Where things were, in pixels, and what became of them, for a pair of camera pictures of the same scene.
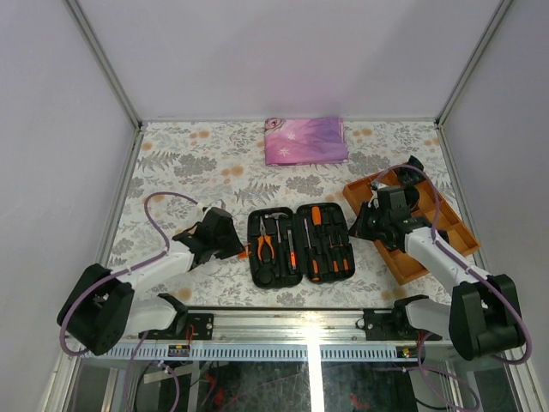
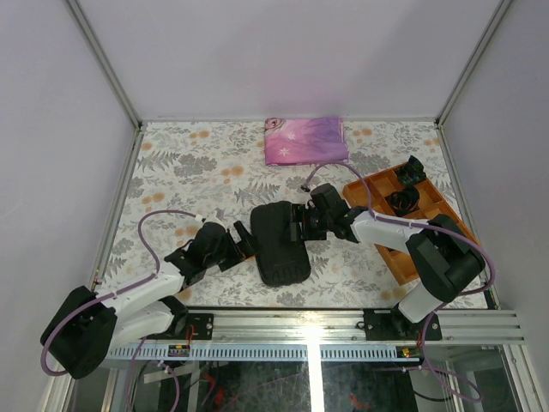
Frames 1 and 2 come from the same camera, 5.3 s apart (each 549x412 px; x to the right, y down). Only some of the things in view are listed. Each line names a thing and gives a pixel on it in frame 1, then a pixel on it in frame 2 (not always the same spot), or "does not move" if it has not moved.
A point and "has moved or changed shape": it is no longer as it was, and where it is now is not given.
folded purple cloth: (304, 141) does not move
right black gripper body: (371, 224) to (316, 226)
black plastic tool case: (313, 243) has moved or changed shape
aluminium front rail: (313, 335) does not move
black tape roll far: (410, 177) does not move
